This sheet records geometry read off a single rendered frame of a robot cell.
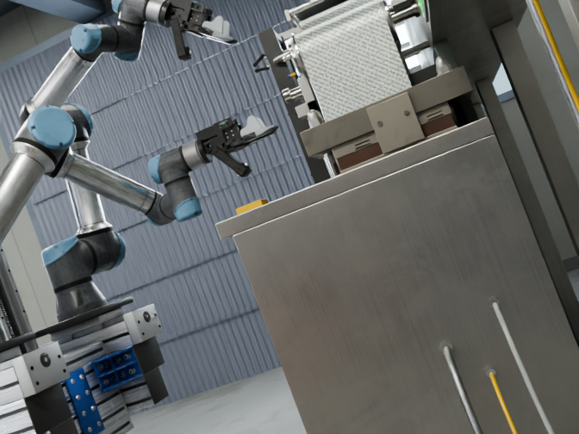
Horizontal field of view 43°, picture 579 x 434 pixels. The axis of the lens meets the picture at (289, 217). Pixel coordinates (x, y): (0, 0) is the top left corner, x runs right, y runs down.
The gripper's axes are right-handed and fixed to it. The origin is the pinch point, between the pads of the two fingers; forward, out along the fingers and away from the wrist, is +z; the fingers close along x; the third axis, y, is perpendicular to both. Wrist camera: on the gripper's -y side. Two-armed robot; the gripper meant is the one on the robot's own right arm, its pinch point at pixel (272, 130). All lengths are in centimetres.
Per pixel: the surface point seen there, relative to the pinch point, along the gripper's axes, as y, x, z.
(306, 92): 7.2, 6.9, 11.0
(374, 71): 3.9, -0.5, 30.1
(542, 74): 15, 308, 118
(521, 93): -14, 13, 63
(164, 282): -22, 330, -180
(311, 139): -8.6, -20.1, 11.6
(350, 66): 7.5, -0.5, 24.9
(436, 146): -21, -26, 38
